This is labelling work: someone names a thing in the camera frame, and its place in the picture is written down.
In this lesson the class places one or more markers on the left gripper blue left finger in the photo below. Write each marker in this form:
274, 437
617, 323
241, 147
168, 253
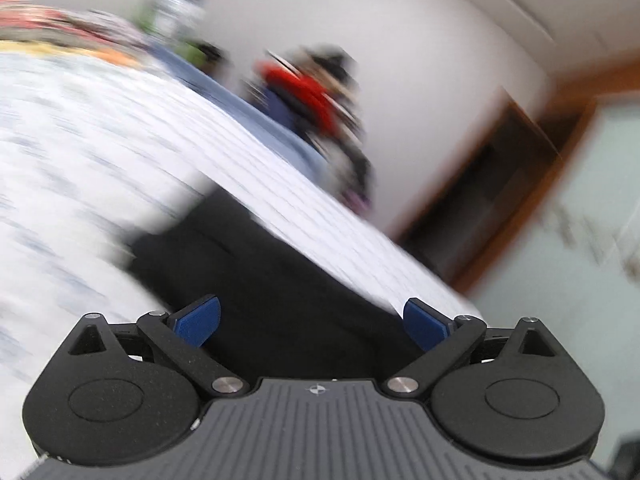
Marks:
176, 341

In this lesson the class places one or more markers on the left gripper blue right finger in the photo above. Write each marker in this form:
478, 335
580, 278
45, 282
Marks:
447, 343

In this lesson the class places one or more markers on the black pants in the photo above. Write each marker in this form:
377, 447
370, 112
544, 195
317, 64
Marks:
281, 315

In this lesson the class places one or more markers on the frosted glass sliding door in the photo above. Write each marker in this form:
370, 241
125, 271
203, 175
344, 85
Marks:
576, 267

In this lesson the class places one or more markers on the white script-print bed quilt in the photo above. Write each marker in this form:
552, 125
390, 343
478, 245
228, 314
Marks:
90, 152

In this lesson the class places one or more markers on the blue blanket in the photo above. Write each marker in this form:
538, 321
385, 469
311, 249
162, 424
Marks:
278, 139

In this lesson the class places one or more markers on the pile of clothes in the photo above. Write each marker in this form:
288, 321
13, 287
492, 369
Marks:
311, 93

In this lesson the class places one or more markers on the floral colourful quilt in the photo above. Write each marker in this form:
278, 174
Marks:
44, 31

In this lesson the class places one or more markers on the brown wooden wardrobe frame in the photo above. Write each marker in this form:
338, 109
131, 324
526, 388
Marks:
465, 228

